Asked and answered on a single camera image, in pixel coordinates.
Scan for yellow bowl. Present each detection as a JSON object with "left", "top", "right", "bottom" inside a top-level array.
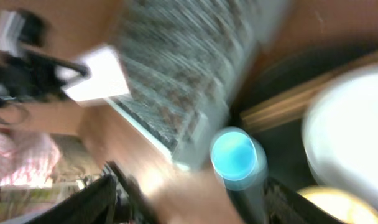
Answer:
[{"left": 297, "top": 186, "right": 378, "bottom": 224}]

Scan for grey plate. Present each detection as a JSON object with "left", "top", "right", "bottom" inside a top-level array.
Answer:
[{"left": 302, "top": 65, "right": 378, "bottom": 211}]

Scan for wooden chopstick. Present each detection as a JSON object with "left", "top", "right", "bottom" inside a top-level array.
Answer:
[
  {"left": 240, "top": 100, "right": 309, "bottom": 133},
  {"left": 241, "top": 50, "right": 378, "bottom": 120}
]

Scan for blue cup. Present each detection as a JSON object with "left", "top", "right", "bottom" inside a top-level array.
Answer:
[{"left": 209, "top": 126, "right": 269, "bottom": 224}]

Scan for grey dishwasher rack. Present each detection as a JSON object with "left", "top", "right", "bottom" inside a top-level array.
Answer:
[{"left": 110, "top": 0, "right": 292, "bottom": 170}]

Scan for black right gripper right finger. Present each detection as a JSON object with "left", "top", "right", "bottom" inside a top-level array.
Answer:
[{"left": 265, "top": 177, "right": 342, "bottom": 224}]

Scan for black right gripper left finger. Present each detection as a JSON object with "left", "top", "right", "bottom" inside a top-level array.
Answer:
[{"left": 28, "top": 175, "right": 116, "bottom": 224}]

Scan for round black tray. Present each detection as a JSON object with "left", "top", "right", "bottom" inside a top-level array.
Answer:
[{"left": 229, "top": 40, "right": 378, "bottom": 191}]

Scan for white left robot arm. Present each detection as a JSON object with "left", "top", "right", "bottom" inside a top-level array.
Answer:
[{"left": 0, "top": 9, "right": 129, "bottom": 223}]

